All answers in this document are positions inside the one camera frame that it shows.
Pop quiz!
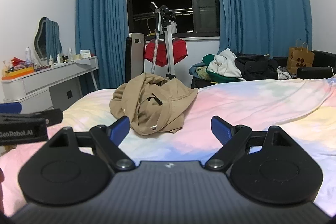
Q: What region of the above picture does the wavy-framed mirror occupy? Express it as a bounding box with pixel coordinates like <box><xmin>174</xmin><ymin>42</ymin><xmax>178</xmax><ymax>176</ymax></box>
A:
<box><xmin>35</xmin><ymin>17</ymin><xmax>62</xmax><ymax>62</ymax></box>

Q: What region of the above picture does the blue curtain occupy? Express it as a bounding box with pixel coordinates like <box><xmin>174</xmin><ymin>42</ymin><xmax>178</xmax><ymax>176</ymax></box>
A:
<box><xmin>76</xmin><ymin>0</ymin><xmax>130</xmax><ymax>97</ymax></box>
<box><xmin>214</xmin><ymin>0</ymin><xmax>315</xmax><ymax>57</ymax></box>

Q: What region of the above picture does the pastel tie-dye bedsheet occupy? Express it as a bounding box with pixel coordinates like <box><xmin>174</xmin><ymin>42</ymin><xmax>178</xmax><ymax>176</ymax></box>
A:
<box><xmin>0</xmin><ymin>77</ymin><xmax>336</xmax><ymax>217</ymax></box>

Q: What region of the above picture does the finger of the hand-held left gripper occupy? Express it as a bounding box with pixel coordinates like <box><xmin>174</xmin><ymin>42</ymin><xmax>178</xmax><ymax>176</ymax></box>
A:
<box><xmin>0</xmin><ymin>102</ymin><xmax>22</xmax><ymax>115</ymax></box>
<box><xmin>0</xmin><ymin>108</ymin><xmax>64</xmax><ymax>126</ymax></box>

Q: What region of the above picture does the black sofa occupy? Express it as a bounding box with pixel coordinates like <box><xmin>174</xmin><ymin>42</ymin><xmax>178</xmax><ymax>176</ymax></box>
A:
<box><xmin>190</xmin><ymin>50</ymin><xmax>336</xmax><ymax>88</ymax></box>

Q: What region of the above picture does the orange tray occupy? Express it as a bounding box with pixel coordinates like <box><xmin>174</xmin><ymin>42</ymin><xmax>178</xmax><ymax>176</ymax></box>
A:
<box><xmin>5</xmin><ymin>67</ymin><xmax>35</xmax><ymax>78</ymax></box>

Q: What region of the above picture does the white tower heater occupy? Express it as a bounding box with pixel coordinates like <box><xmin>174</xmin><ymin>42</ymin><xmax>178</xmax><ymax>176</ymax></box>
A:
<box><xmin>125</xmin><ymin>32</ymin><xmax>146</xmax><ymax>83</ymax></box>

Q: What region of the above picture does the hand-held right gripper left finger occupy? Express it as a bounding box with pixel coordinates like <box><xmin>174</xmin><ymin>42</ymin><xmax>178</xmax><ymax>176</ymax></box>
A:
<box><xmin>48</xmin><ymin>116</ymin><xmax>137</xmax><ymax>172</ymax></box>

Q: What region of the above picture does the tan hoodie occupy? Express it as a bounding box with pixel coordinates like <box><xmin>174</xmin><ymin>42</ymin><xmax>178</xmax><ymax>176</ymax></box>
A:
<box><xmin>110</xmin><ymin>72</ymin><xmax>198</xmax><ymax>137</ymax></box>

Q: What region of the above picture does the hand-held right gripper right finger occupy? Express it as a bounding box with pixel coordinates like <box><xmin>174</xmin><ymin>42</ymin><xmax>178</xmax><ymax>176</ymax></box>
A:
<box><xmin>205</xmin><ymin>115</ymin><xmax>294</xmax><ymax>171</ymax></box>

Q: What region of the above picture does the white dressing table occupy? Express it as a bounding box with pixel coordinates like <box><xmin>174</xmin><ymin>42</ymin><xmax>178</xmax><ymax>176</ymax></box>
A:
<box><xmin>1</xmin><ymin>55</ymin><xmax>100</xmax><ymax>112</ymax></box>

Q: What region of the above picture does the black garment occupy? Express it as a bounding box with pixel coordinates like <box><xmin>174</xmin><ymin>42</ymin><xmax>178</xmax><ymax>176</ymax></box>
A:
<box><xmin>234</xmin><ymin>52</ymin><xmax>279</xmax><ymax>81</ymax></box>

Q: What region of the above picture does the red garment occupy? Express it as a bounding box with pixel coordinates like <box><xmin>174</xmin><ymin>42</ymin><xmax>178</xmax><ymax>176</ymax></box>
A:
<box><xmin>144</xmin><ymin>39</ymin><xmax>189</xmax><ymax>67</ymax></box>

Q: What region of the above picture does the white garment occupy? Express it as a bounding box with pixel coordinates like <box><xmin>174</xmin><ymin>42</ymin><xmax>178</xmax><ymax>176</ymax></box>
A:
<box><xmin>207</xmin><ymin>48</ymin><xmax>247</xmax><ymax>82</ymax></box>

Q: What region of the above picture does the cardboard box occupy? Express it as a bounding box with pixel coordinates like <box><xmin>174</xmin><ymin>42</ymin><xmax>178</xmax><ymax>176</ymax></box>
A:
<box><xmin>286</xmin><ymin>39</ymin><xmax>315</xmax><ymax>75</ymax></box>

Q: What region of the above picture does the green garment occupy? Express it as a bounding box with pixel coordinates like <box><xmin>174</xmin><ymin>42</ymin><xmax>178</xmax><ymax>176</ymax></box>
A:
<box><xmin>202</xmin><ymin>54</ymin><xmax>238</xmax><ymax>83</ymax></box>

